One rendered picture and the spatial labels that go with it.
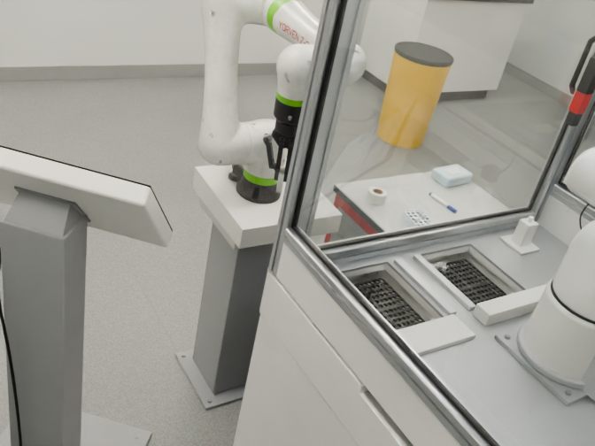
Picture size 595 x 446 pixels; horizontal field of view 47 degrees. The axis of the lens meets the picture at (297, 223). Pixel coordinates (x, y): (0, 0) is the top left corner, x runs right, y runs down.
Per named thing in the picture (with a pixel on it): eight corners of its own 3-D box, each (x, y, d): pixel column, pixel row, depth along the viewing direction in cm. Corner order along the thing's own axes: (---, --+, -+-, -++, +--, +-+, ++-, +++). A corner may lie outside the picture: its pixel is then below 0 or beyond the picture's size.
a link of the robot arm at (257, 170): (227, 166, 223) (237, 114, 212) (271, 164, 230) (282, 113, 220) (243, 188, 214) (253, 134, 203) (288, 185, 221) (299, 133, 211)
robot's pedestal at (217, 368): (174, 356, 272) (196, 192, 232) (242, 339, 287) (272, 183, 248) (205, 411, 252) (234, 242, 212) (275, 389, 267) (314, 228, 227)
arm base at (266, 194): (210, 165, 233) (212, 150, 229) (246, 159, 241) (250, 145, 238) (251, 207, 217) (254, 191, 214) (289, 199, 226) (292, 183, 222)
